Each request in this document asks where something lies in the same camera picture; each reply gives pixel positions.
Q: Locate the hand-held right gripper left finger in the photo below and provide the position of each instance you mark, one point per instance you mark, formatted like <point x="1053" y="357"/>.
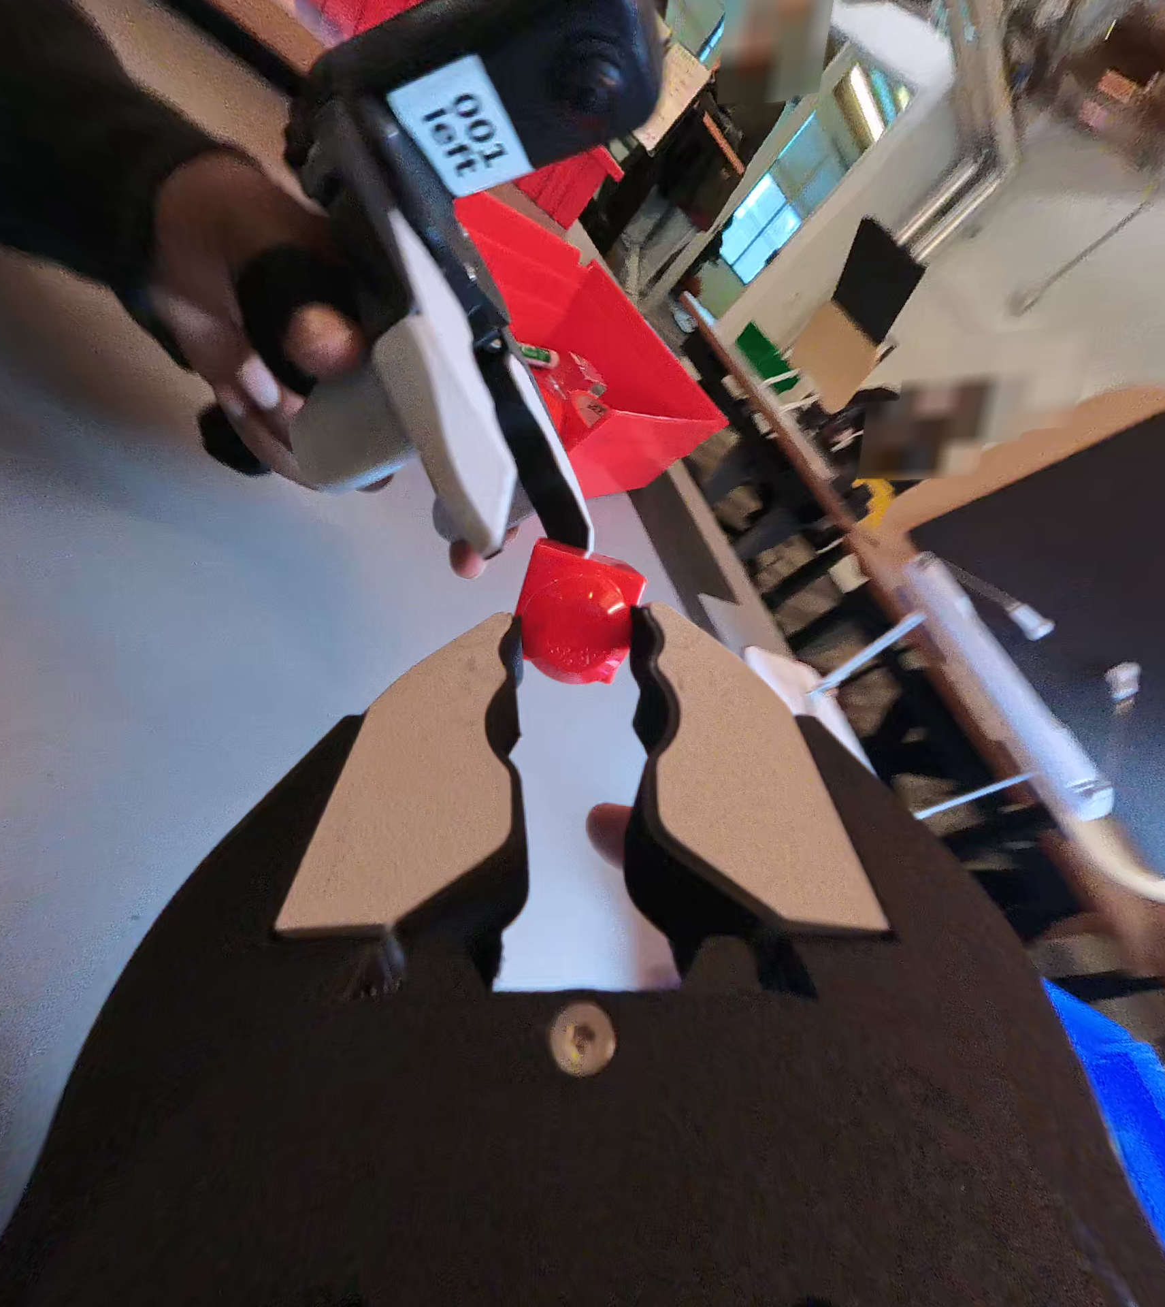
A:
<point x="410" y="807"/>

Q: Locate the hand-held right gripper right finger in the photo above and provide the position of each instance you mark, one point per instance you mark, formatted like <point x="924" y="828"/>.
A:
<point x="758" y="818"/>

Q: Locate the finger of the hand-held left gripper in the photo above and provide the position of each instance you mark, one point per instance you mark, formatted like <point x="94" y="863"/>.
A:
<point x="569" y="479"/>
<point x="451" y="410"/>

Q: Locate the red dome cap block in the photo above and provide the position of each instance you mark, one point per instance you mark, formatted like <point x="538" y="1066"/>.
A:
<point x="578" y="614"/>

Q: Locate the red storage bin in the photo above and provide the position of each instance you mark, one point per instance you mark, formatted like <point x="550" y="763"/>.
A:
<point x="569" y="190"/>
<point x="635" y="347"/>

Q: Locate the blue storage bin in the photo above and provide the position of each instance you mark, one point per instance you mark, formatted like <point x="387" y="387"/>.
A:
<point x="1155" y="1155"/>

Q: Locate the person's left forearm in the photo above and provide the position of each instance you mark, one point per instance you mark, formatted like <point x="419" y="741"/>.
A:
<point x="43" y="124"/>

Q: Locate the yellow object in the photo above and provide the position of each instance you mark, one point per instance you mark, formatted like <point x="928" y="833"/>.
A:
<point x="875" y="502"/>

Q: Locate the person's left hand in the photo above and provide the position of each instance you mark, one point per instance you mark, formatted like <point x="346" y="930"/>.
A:
<point x="226" y="226"/>

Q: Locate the green marker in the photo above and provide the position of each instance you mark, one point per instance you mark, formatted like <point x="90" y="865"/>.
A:
<point x="535" y="357"/>

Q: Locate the green storage bin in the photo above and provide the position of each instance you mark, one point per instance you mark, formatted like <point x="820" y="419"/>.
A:
<point x="767" y="357"/>

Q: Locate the black board book stand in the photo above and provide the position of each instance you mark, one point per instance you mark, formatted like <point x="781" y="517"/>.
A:
<point x="875" y="277"/>
<point x="1104" y="572"/>

